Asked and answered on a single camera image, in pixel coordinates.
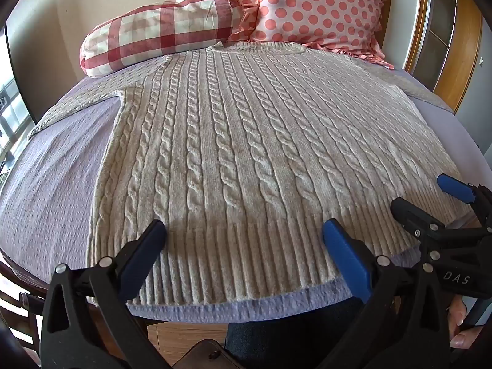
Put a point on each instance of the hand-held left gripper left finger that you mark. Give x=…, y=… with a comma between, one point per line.
x=150, y=238

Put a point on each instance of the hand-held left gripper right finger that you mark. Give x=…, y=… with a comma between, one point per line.
x=346, y=255

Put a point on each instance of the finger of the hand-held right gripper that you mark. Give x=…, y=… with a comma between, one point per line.
x=455, y=187
x=411, y=213

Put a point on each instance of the person's right hand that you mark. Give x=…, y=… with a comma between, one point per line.
x=461, y=338

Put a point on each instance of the person's dark jeans leg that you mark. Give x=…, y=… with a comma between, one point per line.
x=292, y=334

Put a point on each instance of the lavender bed cover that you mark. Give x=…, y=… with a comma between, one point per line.
x=53, y=188

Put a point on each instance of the brown leather item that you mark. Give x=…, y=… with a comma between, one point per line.
x=209, y=355

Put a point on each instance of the window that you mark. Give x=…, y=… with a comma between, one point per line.
x=13, y=123

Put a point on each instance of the red plaid bolster pillow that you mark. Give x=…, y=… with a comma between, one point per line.
x=153, y=34

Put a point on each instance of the pink polka dot pillow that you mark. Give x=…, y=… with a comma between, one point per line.
x=319, y=7

